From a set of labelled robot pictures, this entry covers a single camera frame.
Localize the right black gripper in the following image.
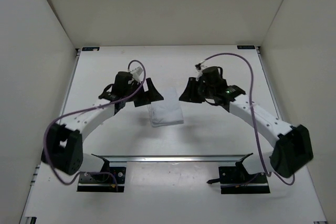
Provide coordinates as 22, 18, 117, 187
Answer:
180, 78, 215, 104

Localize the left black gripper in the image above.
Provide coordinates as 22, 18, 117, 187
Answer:
125, 77, 164, 106

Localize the white fabric skirt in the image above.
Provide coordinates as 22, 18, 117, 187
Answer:
147, 87, 184, 127

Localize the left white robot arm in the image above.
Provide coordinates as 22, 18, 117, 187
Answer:
41, 68, 164, 181

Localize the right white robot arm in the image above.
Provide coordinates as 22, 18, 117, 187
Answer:
179, 64, 313, 182

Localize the right blue corner label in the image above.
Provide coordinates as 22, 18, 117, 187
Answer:
237, 45, 255, 50

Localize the blue corner label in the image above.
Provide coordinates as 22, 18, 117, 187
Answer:
81, 47, 100, 51
237, 45, 255, 50

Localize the left blue corner label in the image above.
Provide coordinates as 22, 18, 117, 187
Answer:
81, 47, 100, 51

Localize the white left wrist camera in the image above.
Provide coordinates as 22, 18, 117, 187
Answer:
129, 67, 143, 82

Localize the aluminium table front rail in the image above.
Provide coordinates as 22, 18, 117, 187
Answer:
101, 155, 246, 163

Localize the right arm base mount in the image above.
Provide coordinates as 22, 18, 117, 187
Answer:
207, 153, 270, 195

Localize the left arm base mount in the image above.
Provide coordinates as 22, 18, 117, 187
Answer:
77, 154, 127, 193

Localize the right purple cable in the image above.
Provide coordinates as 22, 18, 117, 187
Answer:
194, 52, 296, 188

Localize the purple cable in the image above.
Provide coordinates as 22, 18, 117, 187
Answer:
194, 52, 296, 188
43, 59, 146, 186

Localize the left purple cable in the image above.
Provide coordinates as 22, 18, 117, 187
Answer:
43, 59, 146, 186

